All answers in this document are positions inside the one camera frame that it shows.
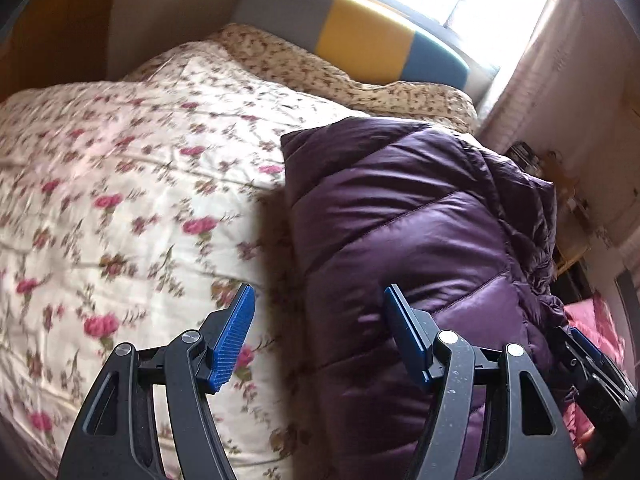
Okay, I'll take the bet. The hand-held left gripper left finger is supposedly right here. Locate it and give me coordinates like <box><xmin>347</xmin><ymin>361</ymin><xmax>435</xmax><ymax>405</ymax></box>
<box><xmin>57</xmin><ymin>283</ymin><xmax>257</xmax><ymax>480</ymax></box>

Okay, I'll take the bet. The large rose print blanket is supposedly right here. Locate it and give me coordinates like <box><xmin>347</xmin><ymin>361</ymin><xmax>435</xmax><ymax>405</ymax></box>
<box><xmin>0</xmin><ymin>40</ymin><xmax>373</xmax><ymax>480</ymax></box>

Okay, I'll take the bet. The window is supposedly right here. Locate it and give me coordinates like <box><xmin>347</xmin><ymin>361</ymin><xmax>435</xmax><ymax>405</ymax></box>
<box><xmin>350</xmin><ymin>0</ymin><xmax>568</xmax><ymax>77</ymax></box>

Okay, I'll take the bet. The floral beige pillow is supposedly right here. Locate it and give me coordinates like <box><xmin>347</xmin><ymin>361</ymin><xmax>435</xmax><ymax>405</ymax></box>
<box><xmin>205</xmin><ymin>22</ymin><xmax>479</xmax><ymax>134</ymax></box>

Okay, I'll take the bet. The brown wooden wardrobe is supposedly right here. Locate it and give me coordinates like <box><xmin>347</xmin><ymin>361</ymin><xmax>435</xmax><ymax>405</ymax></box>
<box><xmin>0</xmin><ymin>0</ymin><xmax>132</xmax><ymax>107</ymax></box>

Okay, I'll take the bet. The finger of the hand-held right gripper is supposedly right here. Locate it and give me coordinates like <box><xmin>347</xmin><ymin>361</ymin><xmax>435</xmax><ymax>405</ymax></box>
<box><xmin>549</xmin><ymin>327</ymin><xmax>586</xmax><ymax>386</ymax></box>
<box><xmin>570</xmin><ymin>327</ymin><xmax>612</xmax><ymax>368</ymax></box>

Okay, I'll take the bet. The purple quilted down jacket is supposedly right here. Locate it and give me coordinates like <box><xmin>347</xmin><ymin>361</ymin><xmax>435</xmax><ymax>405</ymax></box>
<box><xmin>280</xmin><ymin>115</ymin><xmax>569</xmax><ymax>480</ymax></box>

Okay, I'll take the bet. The wooden chair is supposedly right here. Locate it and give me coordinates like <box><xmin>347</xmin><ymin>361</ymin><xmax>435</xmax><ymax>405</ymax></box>
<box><xmin>544</xmin><ymin>150</ymin><xmax>603</xmax><ymax>273</ymax></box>

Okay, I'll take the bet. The cluttered wooden desk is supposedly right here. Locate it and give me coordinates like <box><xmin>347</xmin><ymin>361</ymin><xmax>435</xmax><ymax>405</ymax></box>
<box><xmin>504</xmin><ymin>141</ymin><xmax>543</xmax><ymax>177</ymax></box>

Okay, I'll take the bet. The pink striped curtain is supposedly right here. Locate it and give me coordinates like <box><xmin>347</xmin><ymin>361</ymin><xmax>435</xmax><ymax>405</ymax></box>
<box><xmin>477</xmin><ymin>0</ymin><xmax>640</xmax><ymax>171</ymax></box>

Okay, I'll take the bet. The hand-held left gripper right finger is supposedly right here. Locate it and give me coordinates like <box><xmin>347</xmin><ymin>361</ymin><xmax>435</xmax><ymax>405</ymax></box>
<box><xmin>383</xmin><ymin>284</ymin><xmax>584</xmax><ymax>480</ymax></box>

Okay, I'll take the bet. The grey yellow blue headboard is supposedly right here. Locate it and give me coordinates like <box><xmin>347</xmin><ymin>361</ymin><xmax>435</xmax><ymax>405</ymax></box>
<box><xmin>232</xmin><ymin>0</ymin><xmax>474</xmax><ymax>94</ymax></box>

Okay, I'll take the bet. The pink patterned cloth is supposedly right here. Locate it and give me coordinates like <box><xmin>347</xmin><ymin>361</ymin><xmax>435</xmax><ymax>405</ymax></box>
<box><xmin>562</xmin><ymin>296</ymin><xmax>630</xmax><ymax>456</ymax></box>

